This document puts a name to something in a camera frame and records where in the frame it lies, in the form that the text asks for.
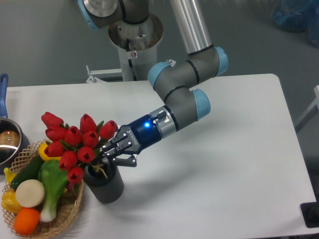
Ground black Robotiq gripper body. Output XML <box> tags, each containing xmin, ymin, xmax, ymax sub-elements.
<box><xmin>101</xmin><ymin>114</ymin><xmax>162</xmax><ymax>162</ymax></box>

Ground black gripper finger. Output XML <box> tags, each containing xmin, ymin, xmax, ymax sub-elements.
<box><xmin>114</xmin><ymin>125</ymin><xmax>121</xmax><ymax>137</ymax></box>
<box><xmin>113</xmin><ymin>155</ymin><xmax>137</xmax><ymax>167</ymax></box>

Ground red tulip bouquet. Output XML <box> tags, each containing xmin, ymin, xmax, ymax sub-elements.
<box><xmin>41</xmin><ymin>112</ymin><xmax>117</xmax><ymax>185</ymax></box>

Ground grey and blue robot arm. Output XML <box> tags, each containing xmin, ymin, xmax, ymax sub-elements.
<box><xmin>78</xmin><ymin>0</ymin><xmax>228</xmax><ymax>167</ymax></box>

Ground dark grey ribbed vase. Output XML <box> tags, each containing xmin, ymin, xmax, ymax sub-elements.
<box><xmin>84</xmin><ymin>162</ymin><xmax>124</xmax><ymax>203</ymax></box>

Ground red radish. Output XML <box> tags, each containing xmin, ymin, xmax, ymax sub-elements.
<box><xmin>66</xmin><ymin>182</ymin><xmax>74</xmax><ymax>192</ymax></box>

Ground woven wicker basket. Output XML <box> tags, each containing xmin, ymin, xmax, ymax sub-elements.
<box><xmin>0</xmin><ymin>141</ymin><xmax>84</xmax><ymax>239</ymax></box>

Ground green bok choy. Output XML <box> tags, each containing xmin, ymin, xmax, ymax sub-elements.
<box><xmin>38</xmin><ymin>160</ymin><xmax>68</xmax><ymax>223</ymax></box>

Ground yellow squash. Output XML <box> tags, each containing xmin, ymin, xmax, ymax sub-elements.
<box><xmin>38</xmin><ymin>142</ymin><xmax>61</xmax><ymax>161</ymax></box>

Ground dark green cucumber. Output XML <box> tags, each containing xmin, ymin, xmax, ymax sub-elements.
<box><xmin>10</xmin><ymin>154</ymin><xmax>44</xmax><ymax>190</ymax></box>

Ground cream round bun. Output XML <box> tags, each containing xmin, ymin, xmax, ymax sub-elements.
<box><xmin>15</xmin><ymin>179</ymin><xmax>45</xmax><ymax>208</ymax></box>

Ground yellow banana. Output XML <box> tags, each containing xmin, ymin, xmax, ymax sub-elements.
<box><xmin>3</xmin><ymin>167</ymin><xmax>17</xmax><ymax>185</ymax></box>

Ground orange fruit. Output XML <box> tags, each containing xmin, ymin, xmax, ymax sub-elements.
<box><xmin>13</xmin><ymin>208</ymin><xmax>40</xmax><ymax>236</ymax></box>

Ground yellow bell pepper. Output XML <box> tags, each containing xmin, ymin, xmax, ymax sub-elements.
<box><xmin>1</xmin><ymin>190</ymin><xmax>22</xmax><ymax>214</ymax></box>

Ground black device at table edge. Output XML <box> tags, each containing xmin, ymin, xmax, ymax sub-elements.
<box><xmin>300</xmin><ymin>202</ymin><xmax>319</xmax><ymax>228</ymax></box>

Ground blue plastic bags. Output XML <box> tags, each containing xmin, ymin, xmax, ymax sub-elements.
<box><xmin>272</xmin><ymin>0</ymin><xmax>319</xmax><ymax>47</ymax></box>

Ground white metal base frame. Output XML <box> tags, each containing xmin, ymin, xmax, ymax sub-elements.
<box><xmin>86</xmin><ymin>58</ymin><xmax>176</xmax><ymax>83</ymax></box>

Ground blue handled saucepan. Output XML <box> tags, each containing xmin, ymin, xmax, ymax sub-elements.
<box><xmin>0</xmin><ymin>73</ymin><xmax>29</xmax><ymax>175</ymax></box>

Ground white table leg frame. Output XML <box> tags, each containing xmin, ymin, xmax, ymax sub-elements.
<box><xmin>295</xmin><ymin>85</ymin><xmax>319</xmax><ymax>133</ymax></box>

